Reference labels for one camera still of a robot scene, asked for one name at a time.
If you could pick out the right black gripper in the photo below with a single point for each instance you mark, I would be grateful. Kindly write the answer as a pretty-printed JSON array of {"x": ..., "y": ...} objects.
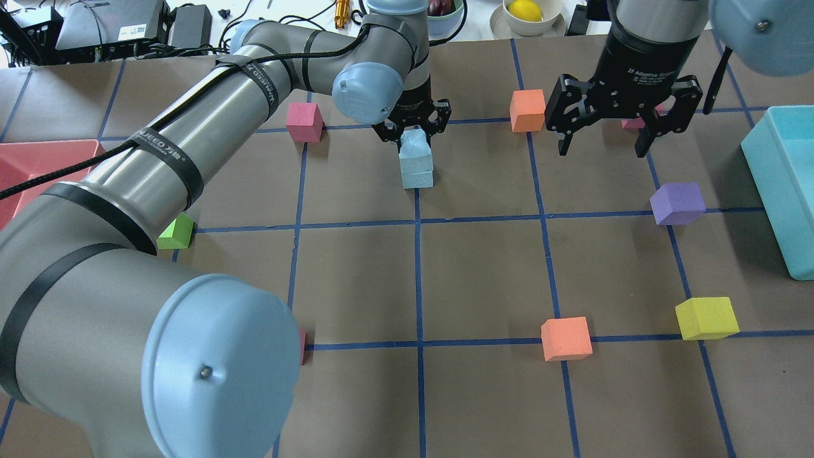
[{"x": 638, "y": 56}]

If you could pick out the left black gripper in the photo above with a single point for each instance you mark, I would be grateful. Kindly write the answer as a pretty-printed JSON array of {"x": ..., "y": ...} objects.
[{"x": 414, "y": 110}]

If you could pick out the light blue foam block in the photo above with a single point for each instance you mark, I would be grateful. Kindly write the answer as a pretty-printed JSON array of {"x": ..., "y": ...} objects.
[
  {"x": 414, "y": 144},
  {"x": 417, "y": 172}
]

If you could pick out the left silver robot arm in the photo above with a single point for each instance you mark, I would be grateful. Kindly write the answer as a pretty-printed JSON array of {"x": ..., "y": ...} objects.
[{"x": 156, "y": 359}]

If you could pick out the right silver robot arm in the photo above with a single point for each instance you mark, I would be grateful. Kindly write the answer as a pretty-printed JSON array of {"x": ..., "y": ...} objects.
[{"x": 773, "y": 38}]

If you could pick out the pink foam block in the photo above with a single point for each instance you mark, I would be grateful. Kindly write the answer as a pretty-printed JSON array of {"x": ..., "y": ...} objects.
[
  {"x": 304, "y": 122},
  {"x": 303, "y": 339},
  {"x": 638, "y": 123}
]

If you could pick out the orange foam block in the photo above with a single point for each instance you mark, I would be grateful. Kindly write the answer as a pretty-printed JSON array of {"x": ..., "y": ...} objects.
[
  {"x": 566, "y": 339},
  {"x": 527, "y": 110}
]

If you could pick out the blue bowl with fruit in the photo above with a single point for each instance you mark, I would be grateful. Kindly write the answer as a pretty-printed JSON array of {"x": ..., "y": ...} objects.
[{"x": 444, "y": 18}]

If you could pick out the gold cylinder tool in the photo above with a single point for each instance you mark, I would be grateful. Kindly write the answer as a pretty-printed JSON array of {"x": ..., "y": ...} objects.
[{"x": 342, "y": 14}]

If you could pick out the white bowl with lemon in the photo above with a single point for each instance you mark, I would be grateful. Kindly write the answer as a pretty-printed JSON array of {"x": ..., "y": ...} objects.
[{"x": 520, "y": 19}]

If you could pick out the teal plastic tray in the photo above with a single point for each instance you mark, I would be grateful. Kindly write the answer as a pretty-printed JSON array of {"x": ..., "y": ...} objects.
[{"x": 779, "y": 152}]

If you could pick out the yellow foam block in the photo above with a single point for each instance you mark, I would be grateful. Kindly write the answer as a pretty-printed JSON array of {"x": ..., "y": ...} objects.
[{"x": 706, "y": 319}]

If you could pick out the black power adapter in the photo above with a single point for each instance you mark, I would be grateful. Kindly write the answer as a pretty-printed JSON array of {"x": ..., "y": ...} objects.
[{"x": 190, "y": 26}]

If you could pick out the green foam block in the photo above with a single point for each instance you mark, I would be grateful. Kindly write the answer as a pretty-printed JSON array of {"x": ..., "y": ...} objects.
[{"x": 178, "y": 234}]

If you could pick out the black computer box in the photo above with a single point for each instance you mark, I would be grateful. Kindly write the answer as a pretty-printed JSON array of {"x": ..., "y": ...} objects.
[{"x": 113, "y": 26}]

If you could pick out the pink plastic tray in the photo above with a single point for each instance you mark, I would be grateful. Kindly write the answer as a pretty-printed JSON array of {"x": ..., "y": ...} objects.
[{"x": 22, "y": 161}]

